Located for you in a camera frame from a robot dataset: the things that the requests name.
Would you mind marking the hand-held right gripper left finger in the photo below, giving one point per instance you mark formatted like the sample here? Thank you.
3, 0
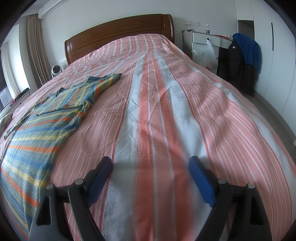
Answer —
99, 178

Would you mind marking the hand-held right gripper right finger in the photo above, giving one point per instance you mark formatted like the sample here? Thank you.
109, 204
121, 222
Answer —
201, 178

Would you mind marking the striped knit shirt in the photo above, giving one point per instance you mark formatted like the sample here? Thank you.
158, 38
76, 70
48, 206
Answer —
34, 129

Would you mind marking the bed with pink striped cover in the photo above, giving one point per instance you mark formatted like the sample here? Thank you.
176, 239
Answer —
161, 115

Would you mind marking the striped cushion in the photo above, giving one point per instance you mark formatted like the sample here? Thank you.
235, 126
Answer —
5, 120

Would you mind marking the dark cloth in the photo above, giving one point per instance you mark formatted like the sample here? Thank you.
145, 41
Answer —
23, 93

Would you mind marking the small white fan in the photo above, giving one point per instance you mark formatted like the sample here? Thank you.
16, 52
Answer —
55, 70

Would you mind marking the black jacket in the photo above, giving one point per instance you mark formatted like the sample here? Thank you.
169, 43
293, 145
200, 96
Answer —
238, 67

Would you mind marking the white plastic bag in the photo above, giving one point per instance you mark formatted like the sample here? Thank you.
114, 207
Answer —
205, 56

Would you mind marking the window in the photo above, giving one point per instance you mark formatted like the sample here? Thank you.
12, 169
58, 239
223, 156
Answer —
5, 78

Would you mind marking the blue jacket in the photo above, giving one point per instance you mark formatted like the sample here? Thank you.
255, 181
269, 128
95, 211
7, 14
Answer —
248, 48

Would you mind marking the white desk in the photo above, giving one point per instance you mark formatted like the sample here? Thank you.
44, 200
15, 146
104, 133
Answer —
202, 38

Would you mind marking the beige curtain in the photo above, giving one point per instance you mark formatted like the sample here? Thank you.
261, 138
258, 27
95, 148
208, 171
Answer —
38, 51

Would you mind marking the wooden bed headboard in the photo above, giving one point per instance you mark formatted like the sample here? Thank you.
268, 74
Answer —
120, 34

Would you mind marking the clear water bottle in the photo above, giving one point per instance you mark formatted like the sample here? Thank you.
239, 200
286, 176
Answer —
207, 29

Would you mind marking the white wardrobe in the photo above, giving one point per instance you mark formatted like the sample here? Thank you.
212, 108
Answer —
277, 46

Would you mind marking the white air conditioner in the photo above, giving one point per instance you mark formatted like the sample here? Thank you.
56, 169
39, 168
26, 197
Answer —
50, 8

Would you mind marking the white wall switch plate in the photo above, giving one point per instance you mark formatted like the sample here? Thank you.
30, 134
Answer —
192, 22

